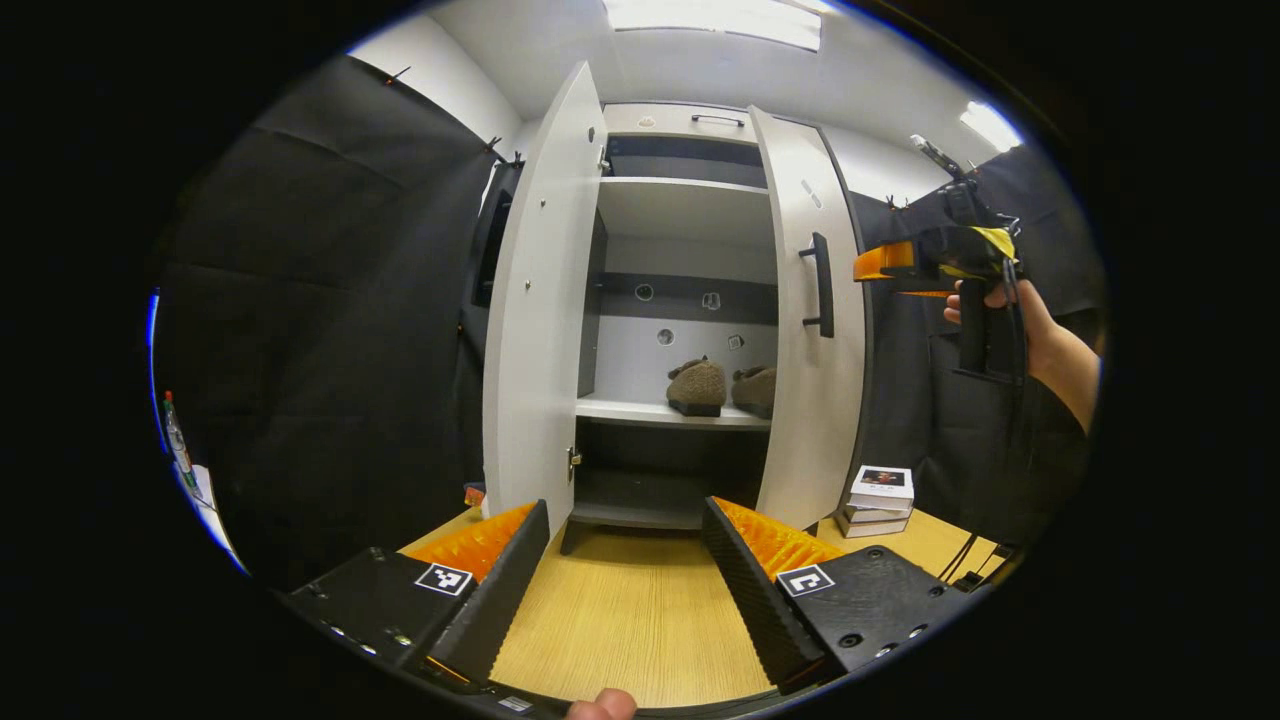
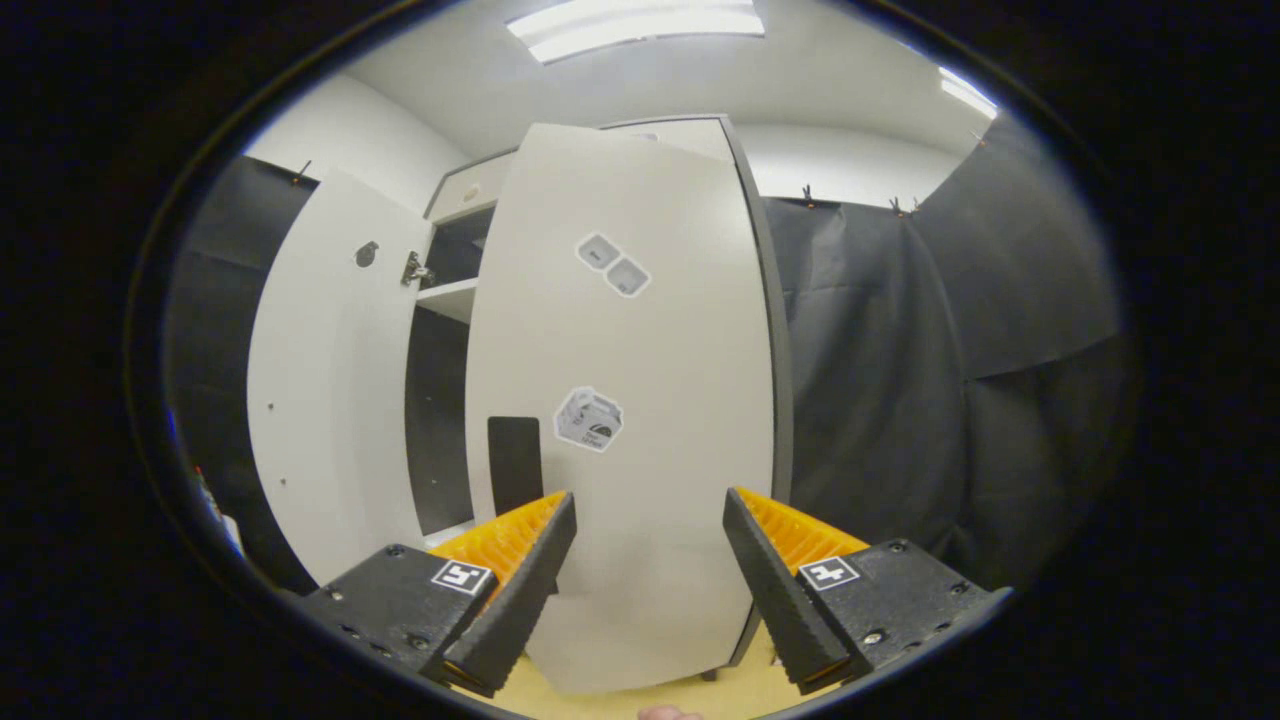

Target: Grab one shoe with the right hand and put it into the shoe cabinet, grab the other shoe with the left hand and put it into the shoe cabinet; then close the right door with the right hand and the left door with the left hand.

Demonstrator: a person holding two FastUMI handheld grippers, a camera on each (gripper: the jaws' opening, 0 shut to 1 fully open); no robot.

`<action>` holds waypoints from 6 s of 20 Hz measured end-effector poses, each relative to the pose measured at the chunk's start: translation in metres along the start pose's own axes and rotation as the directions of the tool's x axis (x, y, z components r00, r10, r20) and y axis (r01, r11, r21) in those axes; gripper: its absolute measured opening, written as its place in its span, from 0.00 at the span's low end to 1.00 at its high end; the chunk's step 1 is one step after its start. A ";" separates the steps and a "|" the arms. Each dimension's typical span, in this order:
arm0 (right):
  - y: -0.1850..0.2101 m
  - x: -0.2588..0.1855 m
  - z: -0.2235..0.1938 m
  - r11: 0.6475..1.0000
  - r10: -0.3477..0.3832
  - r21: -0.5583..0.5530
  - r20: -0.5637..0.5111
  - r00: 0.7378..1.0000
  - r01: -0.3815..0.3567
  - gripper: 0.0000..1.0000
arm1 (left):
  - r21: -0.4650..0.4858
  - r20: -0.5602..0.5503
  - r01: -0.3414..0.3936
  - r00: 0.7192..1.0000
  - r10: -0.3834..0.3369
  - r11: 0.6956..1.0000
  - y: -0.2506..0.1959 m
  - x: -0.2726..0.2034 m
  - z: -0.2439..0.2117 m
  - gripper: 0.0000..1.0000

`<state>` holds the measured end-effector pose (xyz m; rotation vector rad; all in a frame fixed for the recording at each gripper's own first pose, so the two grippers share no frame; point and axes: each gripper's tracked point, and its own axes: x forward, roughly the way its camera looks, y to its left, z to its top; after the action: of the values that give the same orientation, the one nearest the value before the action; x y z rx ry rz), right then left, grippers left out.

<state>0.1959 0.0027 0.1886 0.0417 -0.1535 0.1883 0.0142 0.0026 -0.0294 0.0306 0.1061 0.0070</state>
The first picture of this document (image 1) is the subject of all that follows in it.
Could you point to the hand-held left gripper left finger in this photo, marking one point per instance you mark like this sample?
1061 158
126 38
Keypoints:
500 600

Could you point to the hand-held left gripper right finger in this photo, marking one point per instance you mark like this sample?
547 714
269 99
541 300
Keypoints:
760 600

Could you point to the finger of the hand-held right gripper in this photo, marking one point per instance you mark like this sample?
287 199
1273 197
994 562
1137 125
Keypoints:
925 292
885 262

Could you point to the white shoe cabinet door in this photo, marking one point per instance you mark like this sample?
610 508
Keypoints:
800 420
540 320

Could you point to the brown fuzzy shoe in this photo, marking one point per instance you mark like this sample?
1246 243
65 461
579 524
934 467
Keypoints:
757 390
697 385

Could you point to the white shoe cabinet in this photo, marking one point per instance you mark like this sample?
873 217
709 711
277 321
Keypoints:
680 210

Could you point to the white cabinet drawer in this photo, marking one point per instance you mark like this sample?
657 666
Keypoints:
660 120

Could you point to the white book with dark photo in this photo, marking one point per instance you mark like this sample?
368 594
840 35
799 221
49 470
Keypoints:
882 487

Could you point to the ceiling light panel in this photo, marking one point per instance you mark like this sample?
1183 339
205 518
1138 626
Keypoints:
990 125
715 18

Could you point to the white board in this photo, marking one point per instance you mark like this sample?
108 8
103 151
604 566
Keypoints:
215 515

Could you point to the bottle with red cap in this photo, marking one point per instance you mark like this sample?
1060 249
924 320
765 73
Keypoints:
178 440

